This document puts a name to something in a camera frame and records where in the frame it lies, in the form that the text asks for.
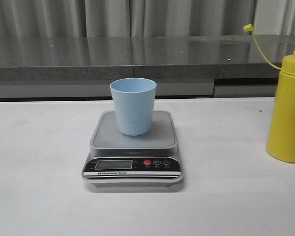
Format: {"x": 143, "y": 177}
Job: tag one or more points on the light blue plastic cup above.
{"x": 133, "y": 100}

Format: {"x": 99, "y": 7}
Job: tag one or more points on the yellow squeeze bottle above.
{"x": 281, "y": 137}

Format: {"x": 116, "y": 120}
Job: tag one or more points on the silver digital kitchen scale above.
{"x": 116, "y": 159}

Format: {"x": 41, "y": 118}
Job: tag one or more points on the grey stone counter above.
{"x": 62, "y": 68}

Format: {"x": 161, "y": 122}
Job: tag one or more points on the grey curtain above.
{"x": 144, "y": 18}

